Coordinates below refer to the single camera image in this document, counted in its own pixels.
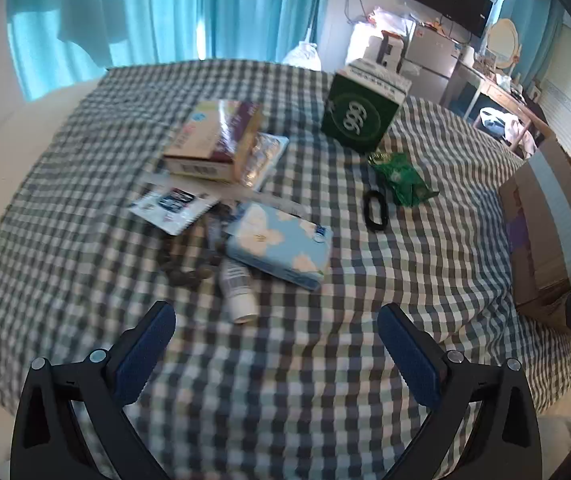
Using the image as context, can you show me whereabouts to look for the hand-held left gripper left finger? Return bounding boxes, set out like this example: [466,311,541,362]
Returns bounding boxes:
[10,301,177,480]

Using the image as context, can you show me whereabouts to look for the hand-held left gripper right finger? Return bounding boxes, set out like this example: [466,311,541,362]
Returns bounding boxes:
[377,302,543,480]

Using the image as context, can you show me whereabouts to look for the cardboard box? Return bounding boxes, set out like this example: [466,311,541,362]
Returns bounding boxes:
[498,137,571,333]

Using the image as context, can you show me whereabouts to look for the checked cloth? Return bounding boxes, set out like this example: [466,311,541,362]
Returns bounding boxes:
[0,58,571,480]

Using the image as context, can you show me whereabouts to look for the white tube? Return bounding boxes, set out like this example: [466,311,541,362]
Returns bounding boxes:
[218,260,258,324]

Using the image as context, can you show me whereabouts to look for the white printed sachet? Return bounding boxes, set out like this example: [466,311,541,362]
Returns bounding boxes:
[129,186,221,236]

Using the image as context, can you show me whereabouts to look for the blue floral tissue pack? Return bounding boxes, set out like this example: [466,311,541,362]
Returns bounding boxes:
[225,202,333,292]

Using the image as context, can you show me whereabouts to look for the green snack packet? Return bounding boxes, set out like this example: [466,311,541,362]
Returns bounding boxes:
[368,151,439,207]

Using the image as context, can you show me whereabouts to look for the beige and maroon medicine box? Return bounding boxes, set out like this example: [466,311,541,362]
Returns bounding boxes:
[162,100,264,184]

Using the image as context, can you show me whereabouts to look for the silver blister pack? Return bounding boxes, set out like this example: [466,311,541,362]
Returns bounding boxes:
[240,132,290,191]

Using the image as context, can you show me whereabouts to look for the cream mattress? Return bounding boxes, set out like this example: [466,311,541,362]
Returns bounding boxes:
[0,77,108,411]

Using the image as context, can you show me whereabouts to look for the green carton box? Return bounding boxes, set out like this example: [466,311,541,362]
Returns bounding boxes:
[321,57,413,155]

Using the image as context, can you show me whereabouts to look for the wooden desk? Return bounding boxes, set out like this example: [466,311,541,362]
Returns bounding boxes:
[465,67,556,156]

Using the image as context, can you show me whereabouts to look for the round table mirror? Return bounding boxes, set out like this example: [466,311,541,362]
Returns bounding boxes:
[485,18,521,71]

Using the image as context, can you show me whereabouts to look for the silver fridge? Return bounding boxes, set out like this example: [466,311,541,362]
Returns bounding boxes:
[400,25,466,103]

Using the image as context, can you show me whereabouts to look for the white suitcase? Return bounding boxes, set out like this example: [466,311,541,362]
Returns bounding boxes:
[348,25,411,73]

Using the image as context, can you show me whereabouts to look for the teal curtain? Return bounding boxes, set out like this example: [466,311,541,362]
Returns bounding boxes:
[5,0,336,101]
[495,0,566,86]

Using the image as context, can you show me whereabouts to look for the brown bead bracelet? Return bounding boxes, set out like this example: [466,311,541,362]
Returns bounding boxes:
[159,201,238,289]

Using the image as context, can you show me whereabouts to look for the black hair tie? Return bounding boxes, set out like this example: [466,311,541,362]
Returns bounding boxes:
[363,191,391,232]

